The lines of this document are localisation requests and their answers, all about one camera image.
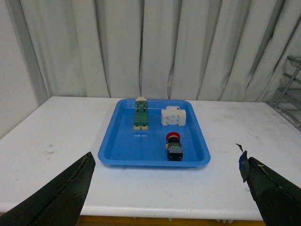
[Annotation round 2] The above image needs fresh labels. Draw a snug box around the white circuit breaker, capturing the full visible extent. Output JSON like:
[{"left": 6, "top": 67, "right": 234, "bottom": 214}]
[{"left": 161, "top": 106, "right": 186, "bottom": 126}]

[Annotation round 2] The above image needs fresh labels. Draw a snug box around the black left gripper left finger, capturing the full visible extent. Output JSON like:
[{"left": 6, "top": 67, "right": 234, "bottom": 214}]
[{"left": 0, "top": 152, "right": 95, "bottom": 226}]

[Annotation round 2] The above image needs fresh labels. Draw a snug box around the silver wire mesh rack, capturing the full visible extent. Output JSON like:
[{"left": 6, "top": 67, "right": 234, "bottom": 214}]
[{"left": 266, "top": 56, "right": 301, "bottom": 130}]

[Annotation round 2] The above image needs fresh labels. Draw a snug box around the red emergency stop button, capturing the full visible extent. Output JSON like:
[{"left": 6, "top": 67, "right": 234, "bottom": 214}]
[{"left": 166, "top": 131, "right": 183, "bottom": 161}]

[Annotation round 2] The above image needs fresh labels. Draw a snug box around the white curtain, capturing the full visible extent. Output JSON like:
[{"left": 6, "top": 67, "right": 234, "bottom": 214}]
[{"left": 0, "top": 0, "right": 301, "bottom": 136}]

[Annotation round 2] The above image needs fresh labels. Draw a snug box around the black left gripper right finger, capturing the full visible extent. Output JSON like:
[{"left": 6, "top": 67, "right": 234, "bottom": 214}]
[{"left": 238, "top": 144, "right": 301, "bottom": 226}]

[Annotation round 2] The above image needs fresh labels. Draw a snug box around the blue plastic tray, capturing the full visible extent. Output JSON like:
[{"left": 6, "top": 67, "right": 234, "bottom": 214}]
[{"left": 98, "top": 99, "right": 211, "bottom": 167}]

